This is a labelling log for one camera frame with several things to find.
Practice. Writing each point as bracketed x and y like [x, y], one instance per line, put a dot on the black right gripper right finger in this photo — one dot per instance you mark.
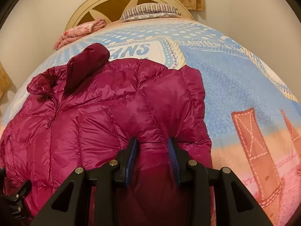
[234, 204]

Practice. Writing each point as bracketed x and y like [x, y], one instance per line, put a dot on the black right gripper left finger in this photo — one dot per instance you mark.
[70, 204]

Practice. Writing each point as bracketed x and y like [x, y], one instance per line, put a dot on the magenta puffer jacket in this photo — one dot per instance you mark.
[82, 113]

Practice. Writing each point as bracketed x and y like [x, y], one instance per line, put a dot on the blue pink printed bedspread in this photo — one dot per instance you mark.
[252, 118]

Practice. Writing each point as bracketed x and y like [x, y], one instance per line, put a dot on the beige side curtain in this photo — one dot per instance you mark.
[5, 81]

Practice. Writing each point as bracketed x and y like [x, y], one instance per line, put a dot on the folded pink floral cloth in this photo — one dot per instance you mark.
[78, 32]

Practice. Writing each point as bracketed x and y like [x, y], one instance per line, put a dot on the cream wooden headboard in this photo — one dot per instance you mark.
[111, 10]

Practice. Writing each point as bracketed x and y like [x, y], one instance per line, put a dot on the striped pillow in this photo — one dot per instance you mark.
[149, 11]

